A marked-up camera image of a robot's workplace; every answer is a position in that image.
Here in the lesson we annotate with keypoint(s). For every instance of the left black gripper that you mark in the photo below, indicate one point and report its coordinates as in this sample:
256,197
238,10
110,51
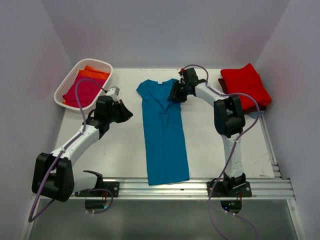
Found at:
119,110

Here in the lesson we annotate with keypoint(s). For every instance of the magenta pink t shirt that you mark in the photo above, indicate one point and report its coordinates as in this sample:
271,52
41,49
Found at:
87,91

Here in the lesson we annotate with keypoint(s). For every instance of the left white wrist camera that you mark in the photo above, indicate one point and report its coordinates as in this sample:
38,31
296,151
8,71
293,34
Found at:
113,91

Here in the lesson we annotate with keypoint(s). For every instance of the teal blue t shirt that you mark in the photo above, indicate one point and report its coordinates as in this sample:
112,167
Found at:
165,147

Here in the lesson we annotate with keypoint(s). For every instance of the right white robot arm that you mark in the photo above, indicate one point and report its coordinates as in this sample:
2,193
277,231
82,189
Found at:
229,120

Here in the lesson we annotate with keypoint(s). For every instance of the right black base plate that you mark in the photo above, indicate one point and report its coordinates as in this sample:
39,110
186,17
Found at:
220,189

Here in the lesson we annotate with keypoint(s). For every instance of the aluminium mounting rail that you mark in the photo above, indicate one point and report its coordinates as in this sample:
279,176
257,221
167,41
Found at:
196,189

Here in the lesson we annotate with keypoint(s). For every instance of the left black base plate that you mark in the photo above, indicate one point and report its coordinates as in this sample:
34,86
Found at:
112,186

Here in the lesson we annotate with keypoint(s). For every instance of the white plastic laundry basket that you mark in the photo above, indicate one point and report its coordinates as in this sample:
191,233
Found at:
70,79

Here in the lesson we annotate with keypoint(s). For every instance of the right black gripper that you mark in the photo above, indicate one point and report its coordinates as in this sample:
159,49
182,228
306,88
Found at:
180,88

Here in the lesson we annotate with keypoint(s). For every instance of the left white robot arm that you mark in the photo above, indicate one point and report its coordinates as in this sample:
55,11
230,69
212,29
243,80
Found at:
53,175

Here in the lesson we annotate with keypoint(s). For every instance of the orange t shirt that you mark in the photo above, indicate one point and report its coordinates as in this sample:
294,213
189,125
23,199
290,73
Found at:
89,71

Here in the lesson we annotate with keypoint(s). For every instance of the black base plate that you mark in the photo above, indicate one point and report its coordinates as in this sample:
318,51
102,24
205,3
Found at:
220,189
112,186

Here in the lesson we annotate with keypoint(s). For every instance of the folded red t shirt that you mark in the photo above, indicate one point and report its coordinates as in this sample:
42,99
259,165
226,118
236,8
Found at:
247,81

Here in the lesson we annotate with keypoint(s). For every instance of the folded light blue t shirt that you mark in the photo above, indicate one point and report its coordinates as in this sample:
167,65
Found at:
254,115

